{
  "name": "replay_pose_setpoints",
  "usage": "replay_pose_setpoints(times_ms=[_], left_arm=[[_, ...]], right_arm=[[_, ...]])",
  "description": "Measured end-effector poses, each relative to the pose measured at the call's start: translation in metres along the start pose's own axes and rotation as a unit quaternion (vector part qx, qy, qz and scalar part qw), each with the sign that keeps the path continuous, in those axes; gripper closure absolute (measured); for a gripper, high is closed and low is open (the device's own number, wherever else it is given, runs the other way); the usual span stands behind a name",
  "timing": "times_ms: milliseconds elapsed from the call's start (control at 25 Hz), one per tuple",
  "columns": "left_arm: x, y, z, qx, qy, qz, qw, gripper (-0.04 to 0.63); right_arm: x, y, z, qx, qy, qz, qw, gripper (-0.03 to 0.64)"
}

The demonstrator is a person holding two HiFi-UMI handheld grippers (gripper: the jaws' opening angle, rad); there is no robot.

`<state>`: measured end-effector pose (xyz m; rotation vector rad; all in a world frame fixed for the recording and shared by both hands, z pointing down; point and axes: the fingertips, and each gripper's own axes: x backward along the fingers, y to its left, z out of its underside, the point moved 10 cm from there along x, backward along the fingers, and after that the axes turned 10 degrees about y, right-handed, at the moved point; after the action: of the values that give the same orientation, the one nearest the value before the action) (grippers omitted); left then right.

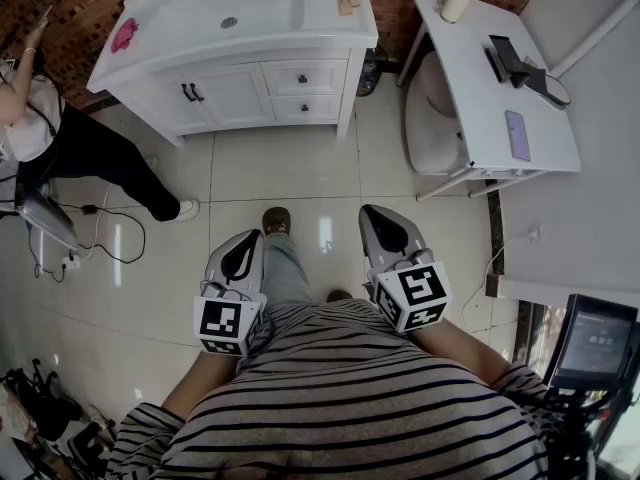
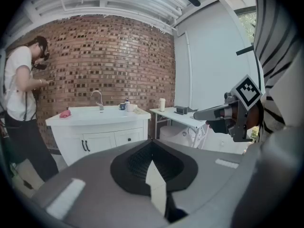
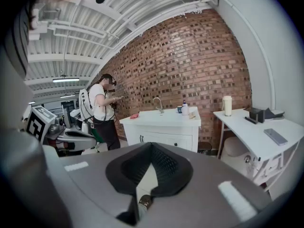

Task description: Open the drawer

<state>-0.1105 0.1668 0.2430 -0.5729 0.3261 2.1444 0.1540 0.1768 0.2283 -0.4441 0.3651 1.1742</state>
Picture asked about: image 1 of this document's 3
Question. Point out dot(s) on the person's right forearm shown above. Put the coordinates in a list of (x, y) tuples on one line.
[(460, 353)]

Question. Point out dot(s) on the person's left forearm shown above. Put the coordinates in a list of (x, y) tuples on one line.
[(200, 383)]

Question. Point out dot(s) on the white power strip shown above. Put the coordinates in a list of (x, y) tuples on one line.
[(71, 262)]

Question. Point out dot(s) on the black monitor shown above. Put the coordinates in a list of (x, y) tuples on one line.
[(590, 343)]

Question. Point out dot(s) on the black power adapter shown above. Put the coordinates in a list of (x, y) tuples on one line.
[(90, 209)]

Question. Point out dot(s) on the white vanity cabinet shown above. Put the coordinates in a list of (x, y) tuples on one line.
[(225, 93)]

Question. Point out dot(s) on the person's brown shoe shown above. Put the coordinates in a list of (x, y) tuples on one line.
[(276, 220), (340, 296)]

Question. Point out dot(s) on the pink cloth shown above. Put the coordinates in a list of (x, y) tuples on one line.
[(124, 35)]

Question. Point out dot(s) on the black camera rig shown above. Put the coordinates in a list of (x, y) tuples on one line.
[(575, 418)]

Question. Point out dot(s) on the black waste bin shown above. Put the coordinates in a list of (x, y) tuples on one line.
[(371, 70)]

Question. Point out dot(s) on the beige chair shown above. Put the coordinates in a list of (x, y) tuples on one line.
[(430, 133)]

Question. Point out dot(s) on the metal sink drain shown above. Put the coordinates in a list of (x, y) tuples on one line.
[(228, 22)]

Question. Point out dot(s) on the purple phone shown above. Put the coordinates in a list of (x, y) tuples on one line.
[(518, 135)]

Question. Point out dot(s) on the black phone stand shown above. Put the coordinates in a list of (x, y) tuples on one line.
[(505, 53)]

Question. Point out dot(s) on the white drawer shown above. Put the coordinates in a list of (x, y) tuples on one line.
[(327, 108), (325, 75)]

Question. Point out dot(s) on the black bags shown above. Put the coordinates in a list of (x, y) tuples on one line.
[(50, 413)]

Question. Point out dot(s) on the person's grey trouser leg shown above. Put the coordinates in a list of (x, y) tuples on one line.
[(287, 273)]

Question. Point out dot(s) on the person's striped shirt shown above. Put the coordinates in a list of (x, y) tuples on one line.
[(340, 408)]

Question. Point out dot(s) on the white ceramic sink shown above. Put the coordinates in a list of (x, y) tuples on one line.
[(200, 8)]

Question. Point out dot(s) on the round table mirror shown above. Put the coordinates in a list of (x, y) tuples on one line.
[(552, 90)]

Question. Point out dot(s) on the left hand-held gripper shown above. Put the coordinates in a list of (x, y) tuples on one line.
[(235, 288)]

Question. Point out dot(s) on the silver laptop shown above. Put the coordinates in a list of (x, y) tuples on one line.
[(47, 218)]

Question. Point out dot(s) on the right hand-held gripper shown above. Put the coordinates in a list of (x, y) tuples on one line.
[(415, 293)]

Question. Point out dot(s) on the white table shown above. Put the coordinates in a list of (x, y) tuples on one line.
[(475, 68)]

